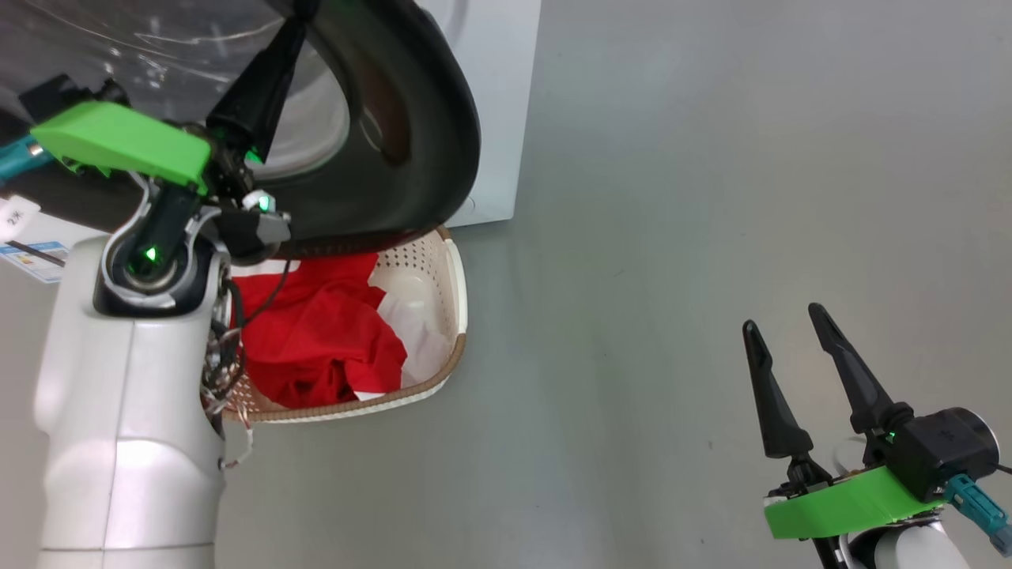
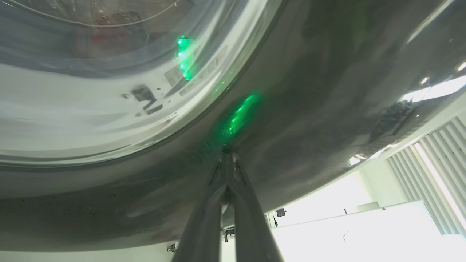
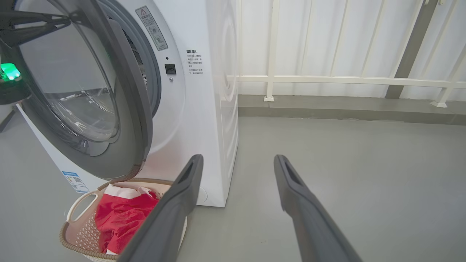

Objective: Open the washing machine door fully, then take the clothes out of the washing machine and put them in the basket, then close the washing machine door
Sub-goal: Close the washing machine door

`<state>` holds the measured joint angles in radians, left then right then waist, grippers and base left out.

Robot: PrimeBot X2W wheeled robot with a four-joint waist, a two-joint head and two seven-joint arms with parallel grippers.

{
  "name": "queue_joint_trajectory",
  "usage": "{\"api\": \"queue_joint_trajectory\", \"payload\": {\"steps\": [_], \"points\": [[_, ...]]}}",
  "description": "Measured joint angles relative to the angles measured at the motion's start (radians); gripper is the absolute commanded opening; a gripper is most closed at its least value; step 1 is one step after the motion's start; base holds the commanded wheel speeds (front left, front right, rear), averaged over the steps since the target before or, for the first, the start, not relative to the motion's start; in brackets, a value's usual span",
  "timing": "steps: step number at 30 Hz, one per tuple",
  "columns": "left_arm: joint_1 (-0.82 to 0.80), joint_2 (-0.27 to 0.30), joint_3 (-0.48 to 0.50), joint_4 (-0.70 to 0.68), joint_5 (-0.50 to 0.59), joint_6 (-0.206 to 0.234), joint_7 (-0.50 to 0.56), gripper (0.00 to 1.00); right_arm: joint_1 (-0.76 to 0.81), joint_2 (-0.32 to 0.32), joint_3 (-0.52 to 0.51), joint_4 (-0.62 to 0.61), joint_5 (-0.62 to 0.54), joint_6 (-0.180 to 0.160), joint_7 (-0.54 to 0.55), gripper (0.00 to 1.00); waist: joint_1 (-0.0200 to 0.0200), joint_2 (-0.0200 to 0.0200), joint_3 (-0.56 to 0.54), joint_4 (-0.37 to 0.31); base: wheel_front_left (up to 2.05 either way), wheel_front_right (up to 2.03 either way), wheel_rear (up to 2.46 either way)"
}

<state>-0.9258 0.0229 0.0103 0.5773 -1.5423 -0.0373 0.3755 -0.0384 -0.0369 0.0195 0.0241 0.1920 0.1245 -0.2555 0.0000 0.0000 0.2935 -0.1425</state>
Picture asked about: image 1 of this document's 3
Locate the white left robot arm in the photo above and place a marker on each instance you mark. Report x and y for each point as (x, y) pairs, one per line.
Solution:
(126, 435)

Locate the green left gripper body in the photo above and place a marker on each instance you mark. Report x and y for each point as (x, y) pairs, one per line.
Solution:
(126, 146)

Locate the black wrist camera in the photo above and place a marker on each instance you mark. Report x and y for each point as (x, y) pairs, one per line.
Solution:
(945, 450)
(55, 93)

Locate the cream basket with brown rim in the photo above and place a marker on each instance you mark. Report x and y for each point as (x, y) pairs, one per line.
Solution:
(447, 316)

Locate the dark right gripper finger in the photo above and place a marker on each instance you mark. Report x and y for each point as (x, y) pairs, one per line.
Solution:
(858, 379)
(779, 411)

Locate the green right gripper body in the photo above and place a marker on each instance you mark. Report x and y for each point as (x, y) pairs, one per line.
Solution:
(846, 502)

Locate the white cloth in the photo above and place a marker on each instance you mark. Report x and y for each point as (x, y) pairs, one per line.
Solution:
(419, 340)

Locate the white front-load washing machine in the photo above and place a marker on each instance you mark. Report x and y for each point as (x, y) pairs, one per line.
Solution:
(498, 118)

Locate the teal left camera connector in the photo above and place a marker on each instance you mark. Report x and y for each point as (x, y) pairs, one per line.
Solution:
(20, 158)

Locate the blue energy label sticker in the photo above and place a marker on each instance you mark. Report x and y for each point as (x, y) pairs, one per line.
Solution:
(35, 265)

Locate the black-rimmed glass washer door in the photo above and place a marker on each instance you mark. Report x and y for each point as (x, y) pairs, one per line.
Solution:
(411, 118)

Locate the teal right camera connector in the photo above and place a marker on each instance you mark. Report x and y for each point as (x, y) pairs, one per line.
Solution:
(976, 510)

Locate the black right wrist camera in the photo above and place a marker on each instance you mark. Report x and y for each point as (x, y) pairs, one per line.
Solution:
(945, 450)

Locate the red cloth garment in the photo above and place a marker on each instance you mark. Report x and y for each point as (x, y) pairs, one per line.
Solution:
(316, 332)

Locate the teal camera connector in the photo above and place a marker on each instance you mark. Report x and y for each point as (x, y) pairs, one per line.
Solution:
(976, 510)
(20, 158)

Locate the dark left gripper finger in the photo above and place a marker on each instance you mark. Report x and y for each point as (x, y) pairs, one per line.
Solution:
(261, 95)

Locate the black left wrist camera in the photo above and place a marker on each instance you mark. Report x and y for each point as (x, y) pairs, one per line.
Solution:
(55, 93)

